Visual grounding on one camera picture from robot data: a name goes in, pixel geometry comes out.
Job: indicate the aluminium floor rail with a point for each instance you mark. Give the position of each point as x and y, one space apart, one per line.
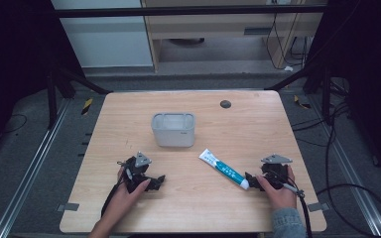
354 185
26 178

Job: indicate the person's left hand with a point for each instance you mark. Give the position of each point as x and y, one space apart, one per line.
122 201

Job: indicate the black horizontal frame bar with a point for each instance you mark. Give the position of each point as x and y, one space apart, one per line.
185 11

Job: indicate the wooden desk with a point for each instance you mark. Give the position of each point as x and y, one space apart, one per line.
211 28

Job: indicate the black metal stand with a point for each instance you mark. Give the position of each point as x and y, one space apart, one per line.
326 95
52 99

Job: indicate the grey table grommet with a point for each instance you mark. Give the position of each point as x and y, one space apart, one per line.
225 104

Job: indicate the white plastic container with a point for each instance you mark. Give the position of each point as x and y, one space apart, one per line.
173 134

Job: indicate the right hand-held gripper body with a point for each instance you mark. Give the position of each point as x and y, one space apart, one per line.
274 170

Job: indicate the person's right hand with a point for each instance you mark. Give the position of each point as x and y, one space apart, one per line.
282 198

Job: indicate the yellow black tape strip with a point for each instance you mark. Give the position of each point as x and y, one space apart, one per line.
87 106
301 103

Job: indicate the black curtain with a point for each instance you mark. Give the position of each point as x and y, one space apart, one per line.
367 66
13 59

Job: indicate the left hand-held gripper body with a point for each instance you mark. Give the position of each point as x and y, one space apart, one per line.
135 172

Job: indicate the white cabinet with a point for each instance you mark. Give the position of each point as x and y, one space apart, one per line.
105 43

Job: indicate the white and teal toothpaste tube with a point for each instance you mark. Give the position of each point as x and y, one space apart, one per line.
225 169

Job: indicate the grey tape piece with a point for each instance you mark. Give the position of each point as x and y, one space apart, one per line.
318 207
67 207

